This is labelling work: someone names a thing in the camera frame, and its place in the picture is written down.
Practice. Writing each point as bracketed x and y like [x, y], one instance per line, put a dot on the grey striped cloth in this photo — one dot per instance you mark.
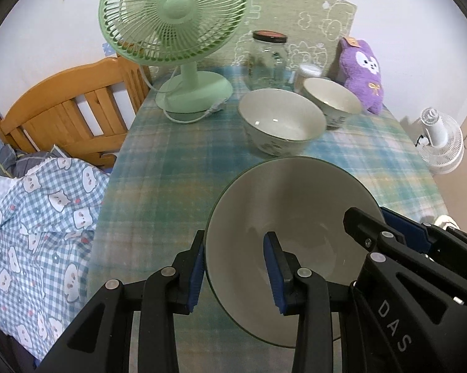
[19, 163]

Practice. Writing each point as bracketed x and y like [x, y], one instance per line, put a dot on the glass jar dark lid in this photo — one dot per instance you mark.
[268, 66]

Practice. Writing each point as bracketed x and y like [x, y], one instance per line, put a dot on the purple plush bunny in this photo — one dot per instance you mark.
[363, 70]

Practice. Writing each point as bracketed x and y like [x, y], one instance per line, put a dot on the plaid blue green tablecloth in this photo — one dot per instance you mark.
[159, 182]

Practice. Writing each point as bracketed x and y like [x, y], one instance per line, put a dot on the cream ceramic bowl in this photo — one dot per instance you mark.
[295, 202]
[282, 120]
[334, 97]

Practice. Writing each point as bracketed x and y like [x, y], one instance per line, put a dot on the blue checkered printed blanket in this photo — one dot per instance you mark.
[43, 241]

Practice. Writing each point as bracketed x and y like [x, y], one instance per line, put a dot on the small white round container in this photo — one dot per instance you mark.
[309, 72]

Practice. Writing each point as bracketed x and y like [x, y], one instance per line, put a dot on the wooden bed headboard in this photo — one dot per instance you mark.
[62, 108]

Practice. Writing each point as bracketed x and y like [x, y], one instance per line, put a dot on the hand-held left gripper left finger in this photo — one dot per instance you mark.
[194, 279]

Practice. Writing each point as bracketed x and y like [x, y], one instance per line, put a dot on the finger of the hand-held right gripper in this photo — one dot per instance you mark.
[367, 229]
[408, 230]

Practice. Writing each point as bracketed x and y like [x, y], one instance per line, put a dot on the green printed wall mat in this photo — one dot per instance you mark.
[295, 11]

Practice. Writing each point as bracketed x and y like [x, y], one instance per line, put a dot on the white standing fan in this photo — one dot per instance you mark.
[439, 140]

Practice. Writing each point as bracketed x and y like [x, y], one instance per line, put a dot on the green desk fan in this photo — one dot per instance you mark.
[175, 7]

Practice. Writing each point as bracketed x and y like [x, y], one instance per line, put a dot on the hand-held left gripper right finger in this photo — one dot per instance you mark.
[274, 276]

